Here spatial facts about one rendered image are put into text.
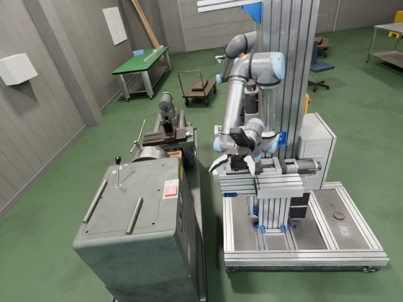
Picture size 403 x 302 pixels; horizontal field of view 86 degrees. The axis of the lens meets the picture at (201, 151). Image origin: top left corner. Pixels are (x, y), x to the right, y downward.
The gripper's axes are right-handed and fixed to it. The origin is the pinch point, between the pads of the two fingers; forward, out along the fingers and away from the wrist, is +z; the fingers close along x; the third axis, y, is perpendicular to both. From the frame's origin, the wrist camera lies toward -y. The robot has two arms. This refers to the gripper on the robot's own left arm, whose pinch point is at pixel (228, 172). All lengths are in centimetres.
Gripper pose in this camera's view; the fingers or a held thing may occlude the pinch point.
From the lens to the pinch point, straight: 71.6
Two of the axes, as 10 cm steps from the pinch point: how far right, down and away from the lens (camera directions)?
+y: 2.6, 8.1, 5.2
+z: -4.2, 5.8, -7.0
